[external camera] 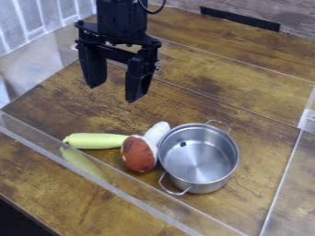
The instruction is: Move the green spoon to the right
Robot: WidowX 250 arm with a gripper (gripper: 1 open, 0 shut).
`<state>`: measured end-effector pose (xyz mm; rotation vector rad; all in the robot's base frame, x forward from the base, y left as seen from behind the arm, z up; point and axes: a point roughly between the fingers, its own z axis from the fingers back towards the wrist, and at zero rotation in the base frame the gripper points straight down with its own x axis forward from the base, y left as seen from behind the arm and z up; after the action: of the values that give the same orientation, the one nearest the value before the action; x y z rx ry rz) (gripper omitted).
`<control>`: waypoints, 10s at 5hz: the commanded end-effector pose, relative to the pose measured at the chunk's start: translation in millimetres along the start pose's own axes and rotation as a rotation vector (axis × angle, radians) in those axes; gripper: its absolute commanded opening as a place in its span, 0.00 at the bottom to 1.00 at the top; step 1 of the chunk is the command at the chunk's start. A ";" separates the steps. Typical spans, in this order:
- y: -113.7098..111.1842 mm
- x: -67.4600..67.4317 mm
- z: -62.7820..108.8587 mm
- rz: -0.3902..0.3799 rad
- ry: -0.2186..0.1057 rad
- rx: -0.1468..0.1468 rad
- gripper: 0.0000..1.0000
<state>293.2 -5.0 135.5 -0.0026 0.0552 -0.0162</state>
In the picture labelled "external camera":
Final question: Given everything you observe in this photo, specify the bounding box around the black cable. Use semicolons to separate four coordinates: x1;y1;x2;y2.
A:
135;0;166;15

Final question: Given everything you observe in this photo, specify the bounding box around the stainless steel pot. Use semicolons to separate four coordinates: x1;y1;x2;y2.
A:
157;120;240;195

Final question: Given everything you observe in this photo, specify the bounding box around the clear acrylic front barrier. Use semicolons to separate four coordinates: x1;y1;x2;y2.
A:
0;111;245;236

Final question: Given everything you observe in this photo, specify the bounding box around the clear acrylic corner bracket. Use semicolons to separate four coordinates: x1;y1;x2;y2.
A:
70;43;77;52

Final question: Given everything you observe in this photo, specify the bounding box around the clear acrylic right barrier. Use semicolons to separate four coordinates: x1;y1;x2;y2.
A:
260;87;315;236

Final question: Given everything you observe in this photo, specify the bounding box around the brown plush mushroom toy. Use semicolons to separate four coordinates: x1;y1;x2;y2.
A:
119;122;169;172

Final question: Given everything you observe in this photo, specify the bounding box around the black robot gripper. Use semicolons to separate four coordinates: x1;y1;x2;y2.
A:
74;0;162;103

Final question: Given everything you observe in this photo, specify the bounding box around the green handled metal spoon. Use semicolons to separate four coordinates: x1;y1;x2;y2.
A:
62;133;127;149

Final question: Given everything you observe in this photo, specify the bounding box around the clear acrylic barrier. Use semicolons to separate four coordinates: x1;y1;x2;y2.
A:
0;111;245;236
260;87;315;236

